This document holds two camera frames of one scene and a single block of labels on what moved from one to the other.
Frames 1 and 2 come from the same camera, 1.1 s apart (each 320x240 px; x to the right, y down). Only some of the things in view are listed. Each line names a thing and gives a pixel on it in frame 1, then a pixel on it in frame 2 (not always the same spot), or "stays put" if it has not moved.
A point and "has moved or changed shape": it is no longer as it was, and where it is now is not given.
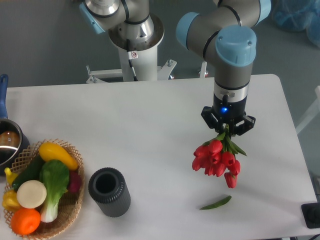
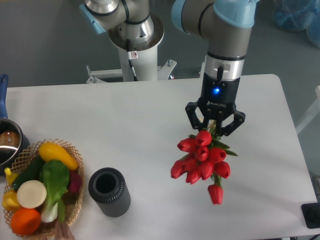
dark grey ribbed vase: (108, 187) stays put
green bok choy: (55, 174) stays put
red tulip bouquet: (217, 156) has moved or changed shape
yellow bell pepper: (10, 201) stays put
